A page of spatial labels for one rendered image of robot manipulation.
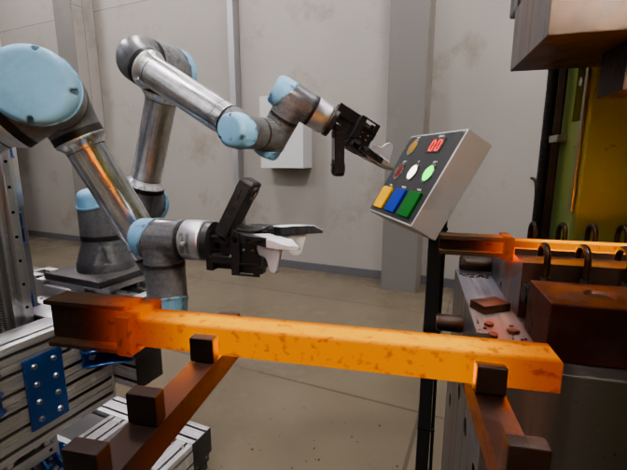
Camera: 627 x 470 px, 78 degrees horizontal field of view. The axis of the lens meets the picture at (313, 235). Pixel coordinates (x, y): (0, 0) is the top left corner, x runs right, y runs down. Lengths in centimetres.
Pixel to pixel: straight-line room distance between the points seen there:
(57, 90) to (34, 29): 604
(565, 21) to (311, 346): 47
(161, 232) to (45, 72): 29
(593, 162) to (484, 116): 272
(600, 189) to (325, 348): 67
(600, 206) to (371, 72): 305
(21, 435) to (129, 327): 85
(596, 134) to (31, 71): 92
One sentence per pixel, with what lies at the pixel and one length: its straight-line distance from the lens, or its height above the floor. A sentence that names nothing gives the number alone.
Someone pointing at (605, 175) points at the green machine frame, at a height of 110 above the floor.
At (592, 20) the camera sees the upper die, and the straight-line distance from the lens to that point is 60.
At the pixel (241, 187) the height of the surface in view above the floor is 108.
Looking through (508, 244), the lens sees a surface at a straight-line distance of 63.
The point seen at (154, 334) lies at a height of 98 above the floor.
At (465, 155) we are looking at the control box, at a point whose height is 114.
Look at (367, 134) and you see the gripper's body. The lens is 100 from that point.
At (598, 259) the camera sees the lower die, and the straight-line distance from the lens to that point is 66.
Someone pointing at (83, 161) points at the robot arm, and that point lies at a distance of 88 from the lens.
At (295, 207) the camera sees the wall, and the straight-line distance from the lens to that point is 398.
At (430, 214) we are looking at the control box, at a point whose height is 99.
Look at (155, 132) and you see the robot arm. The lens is 123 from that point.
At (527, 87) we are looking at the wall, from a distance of 358.
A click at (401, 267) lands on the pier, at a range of 343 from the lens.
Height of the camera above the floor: 113
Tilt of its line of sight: 11 degrees down
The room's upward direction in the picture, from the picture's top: straight up
